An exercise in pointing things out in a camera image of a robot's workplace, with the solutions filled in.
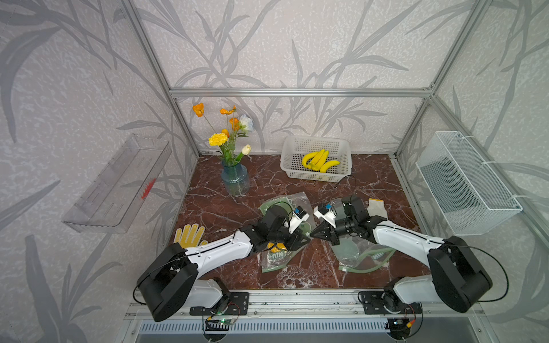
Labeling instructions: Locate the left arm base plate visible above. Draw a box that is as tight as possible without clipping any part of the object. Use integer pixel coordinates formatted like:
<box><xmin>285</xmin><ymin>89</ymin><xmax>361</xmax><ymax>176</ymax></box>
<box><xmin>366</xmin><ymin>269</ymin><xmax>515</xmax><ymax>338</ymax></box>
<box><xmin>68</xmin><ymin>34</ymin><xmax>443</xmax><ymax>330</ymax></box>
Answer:
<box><xmin>190</xmin><ymin>292</ymin><xmax>250</xmax><ymax>317</ymax></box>

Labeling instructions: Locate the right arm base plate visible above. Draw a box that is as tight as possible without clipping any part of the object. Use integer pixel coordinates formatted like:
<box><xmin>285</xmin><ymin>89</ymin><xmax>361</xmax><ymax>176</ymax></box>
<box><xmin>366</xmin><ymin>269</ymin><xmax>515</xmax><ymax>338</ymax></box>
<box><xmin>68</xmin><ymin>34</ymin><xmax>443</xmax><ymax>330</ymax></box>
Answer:
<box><xmin>357</xmin><ymin>291</ymin><xmax>415</xmax><ymax>316</ymax></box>

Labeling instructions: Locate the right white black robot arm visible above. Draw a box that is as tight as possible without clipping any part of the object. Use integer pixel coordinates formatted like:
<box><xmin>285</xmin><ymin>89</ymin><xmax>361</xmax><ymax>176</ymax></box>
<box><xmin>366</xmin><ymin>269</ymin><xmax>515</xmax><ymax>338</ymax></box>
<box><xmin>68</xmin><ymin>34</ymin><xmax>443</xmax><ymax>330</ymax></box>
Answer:
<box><xmin>310</xmin><ymin>194</ymin><xmax>493</xmax><ymax>313</ymax></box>

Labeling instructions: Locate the artificial flower bouquet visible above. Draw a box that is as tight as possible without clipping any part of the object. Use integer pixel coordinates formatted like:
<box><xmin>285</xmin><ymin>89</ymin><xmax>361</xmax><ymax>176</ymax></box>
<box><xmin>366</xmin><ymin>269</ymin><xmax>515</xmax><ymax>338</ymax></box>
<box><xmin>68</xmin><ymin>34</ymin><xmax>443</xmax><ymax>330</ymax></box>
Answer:
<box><xmin>192</xmin><ymin>103</ymin><xmax>254</xmax><ymax>167</ymax></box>

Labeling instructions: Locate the white wire mesh basket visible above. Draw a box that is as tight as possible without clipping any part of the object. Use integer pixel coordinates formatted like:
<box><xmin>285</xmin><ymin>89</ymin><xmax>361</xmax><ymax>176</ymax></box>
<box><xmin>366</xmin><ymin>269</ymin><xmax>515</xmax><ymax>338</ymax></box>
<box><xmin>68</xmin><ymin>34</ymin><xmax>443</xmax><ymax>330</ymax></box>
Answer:
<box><xmin>416</xmin><ymin>131</ymin><xmax>523</xmax><ymax>236</ymax></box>

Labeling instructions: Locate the zip-top bag with bananas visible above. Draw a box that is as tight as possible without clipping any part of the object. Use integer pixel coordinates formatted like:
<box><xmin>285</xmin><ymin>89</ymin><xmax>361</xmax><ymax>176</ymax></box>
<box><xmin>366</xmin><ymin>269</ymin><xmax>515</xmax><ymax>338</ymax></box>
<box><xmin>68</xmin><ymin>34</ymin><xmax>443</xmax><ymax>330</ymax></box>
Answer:
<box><xmin>259</xmin><ymin>192</ymin><xmax>315</xmax><ymax>273</ymax></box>
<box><xmin>331</xmin><ymin>236</ymin><xmax>396</xmax><ymax>274</ymax></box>

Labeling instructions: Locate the yellow banana taken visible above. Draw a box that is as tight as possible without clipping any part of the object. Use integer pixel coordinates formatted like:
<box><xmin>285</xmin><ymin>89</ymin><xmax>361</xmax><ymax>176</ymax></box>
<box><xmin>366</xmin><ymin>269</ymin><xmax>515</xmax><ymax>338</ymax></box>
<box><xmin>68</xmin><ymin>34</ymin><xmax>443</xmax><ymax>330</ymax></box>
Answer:
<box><xmin>320</xmin><ymin>160</ymin><xmax>340</xmax><ymax>173</ymax></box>
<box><xmin>302</xmin><ymin>149</ymin><xmax>325</xmax><ymax>169</ymax></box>

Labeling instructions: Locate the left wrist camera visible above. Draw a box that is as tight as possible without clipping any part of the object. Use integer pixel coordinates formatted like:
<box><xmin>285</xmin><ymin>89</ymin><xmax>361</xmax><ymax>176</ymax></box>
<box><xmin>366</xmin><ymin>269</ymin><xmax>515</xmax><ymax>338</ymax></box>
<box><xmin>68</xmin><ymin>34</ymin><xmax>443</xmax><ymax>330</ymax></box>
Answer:
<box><xmin>289</xmin><ymin>206</ymin><xmax>310</xmax><ymax>234</ymax></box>

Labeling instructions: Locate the clear acrylic wall shelf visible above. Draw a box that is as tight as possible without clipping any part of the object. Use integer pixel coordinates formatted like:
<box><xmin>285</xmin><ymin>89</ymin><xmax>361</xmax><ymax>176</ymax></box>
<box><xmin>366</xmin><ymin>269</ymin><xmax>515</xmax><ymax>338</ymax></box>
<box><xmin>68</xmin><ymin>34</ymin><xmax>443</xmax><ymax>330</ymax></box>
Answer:
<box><xmin>61</xmin><ymin>134</ymin><xmax>172</xmax><ymax>234</ymax></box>

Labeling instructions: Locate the yellow work glove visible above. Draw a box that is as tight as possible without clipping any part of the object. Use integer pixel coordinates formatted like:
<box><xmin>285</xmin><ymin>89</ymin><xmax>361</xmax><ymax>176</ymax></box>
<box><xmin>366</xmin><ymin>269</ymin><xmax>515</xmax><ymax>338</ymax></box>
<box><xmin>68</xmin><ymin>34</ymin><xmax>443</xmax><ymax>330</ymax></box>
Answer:
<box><xmin>174</xmin><ymin>224</ymin><xmax>208</xmax><ymax>248</ymax></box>

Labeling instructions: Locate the white plastic basket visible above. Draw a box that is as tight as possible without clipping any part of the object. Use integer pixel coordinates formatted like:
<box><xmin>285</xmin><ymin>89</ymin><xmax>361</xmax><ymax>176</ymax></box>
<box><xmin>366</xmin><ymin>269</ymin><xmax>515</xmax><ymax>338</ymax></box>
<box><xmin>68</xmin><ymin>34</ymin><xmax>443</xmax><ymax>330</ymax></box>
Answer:
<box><xmin>280</xmin><ymin>136</ymin><xmax>352</xmax><ymax>182</ymax></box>

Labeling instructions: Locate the blue glass vase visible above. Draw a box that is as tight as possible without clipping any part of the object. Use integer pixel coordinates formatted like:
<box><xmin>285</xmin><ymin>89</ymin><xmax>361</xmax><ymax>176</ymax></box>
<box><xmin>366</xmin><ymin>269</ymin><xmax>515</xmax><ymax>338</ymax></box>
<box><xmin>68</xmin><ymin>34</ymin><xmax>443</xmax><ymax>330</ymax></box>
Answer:
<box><xmin>221</xmin><ymin>161</ymin><xmax>250</xmax><ymax>197</ymax></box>

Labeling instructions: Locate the aluminium front rail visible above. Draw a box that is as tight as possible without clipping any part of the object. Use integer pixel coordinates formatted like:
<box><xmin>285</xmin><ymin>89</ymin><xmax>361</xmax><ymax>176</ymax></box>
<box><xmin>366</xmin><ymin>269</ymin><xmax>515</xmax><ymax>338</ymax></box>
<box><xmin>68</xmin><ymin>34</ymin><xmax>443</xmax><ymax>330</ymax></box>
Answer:
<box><xmin>124</xmin><ymin>288</ymin><xmax>434</xmax><ymax>320</ymax></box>

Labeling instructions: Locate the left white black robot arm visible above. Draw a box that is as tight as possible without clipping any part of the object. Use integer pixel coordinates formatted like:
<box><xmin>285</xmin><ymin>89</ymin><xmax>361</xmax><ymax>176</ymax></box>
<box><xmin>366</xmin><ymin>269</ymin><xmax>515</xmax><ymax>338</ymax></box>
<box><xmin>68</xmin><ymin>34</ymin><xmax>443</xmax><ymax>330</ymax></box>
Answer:
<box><xmin>136</xmin><ymin>204</ymin><xmax>310</xmax><ymax>322</ymax></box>

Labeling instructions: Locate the white work glove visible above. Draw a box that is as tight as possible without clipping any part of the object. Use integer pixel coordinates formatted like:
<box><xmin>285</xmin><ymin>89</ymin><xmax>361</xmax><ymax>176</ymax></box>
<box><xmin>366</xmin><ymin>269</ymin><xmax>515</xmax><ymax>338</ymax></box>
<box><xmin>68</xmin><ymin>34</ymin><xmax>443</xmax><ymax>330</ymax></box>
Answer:
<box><xmin>367</xmin><ymin>198</ymin><xmax>388</xmax><ymax>220</ymax></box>

